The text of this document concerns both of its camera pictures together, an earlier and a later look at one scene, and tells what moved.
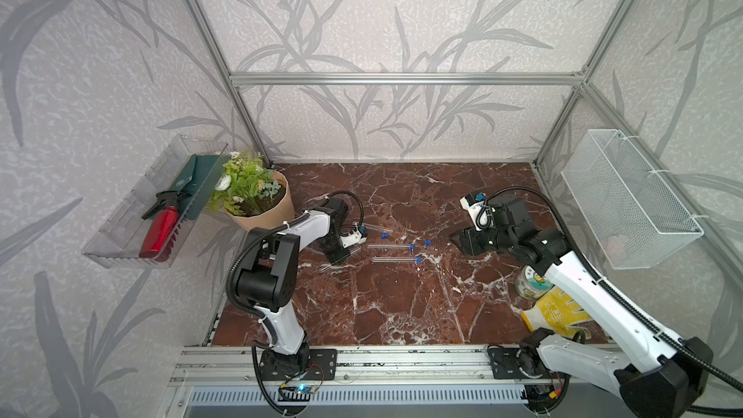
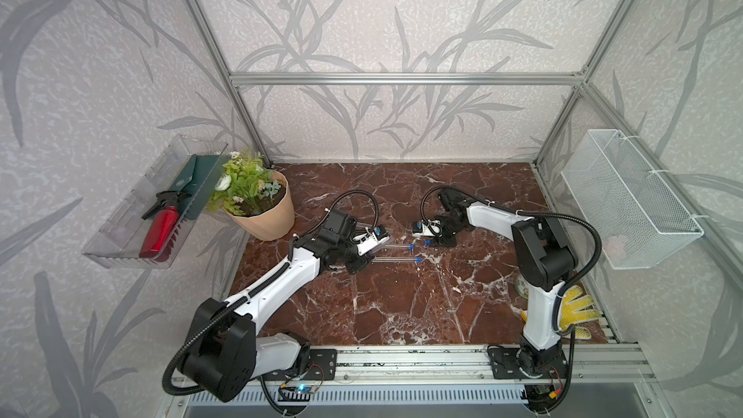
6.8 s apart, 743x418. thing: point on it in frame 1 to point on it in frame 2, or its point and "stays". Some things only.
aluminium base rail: [241, 364] stays
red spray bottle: [157, 239] stays
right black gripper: [467, 241] to [445, 242]
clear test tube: [393, 259] stays
